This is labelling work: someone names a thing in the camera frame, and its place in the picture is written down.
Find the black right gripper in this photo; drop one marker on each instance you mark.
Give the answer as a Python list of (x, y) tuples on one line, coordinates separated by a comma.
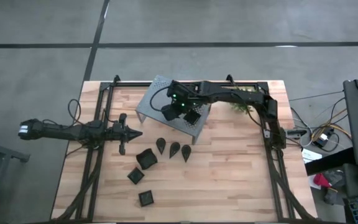
[(183, 98)]

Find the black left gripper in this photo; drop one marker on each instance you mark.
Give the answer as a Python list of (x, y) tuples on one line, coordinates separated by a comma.
[(121, 133)]

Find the black square mini plate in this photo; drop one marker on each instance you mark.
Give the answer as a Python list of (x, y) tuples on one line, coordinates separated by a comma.
[(146, 198), (135, 175), (170, 112), (192, 117)]

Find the black wavy-edged mini plate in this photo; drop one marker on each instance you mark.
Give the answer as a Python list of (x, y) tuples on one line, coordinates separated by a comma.
[(146, 159)]

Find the black teardrop mini plate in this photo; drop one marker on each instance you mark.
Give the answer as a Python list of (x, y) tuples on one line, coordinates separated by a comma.
[(186, 151), (161, 144), (174, 148)]

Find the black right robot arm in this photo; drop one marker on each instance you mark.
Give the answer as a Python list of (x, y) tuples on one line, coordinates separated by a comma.
[(244, 95)]

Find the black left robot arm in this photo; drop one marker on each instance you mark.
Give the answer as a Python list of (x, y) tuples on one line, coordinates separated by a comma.
[(61, 133)]

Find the grey perforated metal shelf riser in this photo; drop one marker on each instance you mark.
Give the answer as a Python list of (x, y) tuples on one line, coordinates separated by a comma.
[(154, 93)]

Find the green plant in white pot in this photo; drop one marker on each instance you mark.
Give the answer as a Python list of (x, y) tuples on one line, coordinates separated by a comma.
[(241, 108)]

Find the white paper sheet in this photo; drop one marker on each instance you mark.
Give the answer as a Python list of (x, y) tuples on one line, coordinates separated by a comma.
[(309, 155)]

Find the white blue electronics box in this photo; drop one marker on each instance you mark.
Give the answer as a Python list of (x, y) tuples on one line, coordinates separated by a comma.
[(322, 139)]

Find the black desk bar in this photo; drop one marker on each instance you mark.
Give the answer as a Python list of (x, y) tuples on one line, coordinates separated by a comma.
[(328, 161)]

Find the red object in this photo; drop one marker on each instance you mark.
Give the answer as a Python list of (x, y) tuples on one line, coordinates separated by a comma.
[(321, 180)]

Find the black metal table frame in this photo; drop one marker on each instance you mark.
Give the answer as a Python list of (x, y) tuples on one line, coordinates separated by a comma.
[(129, 84)]

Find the black side-mounted camera device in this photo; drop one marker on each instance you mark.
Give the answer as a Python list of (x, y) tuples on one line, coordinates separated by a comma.
[(297, 132)]

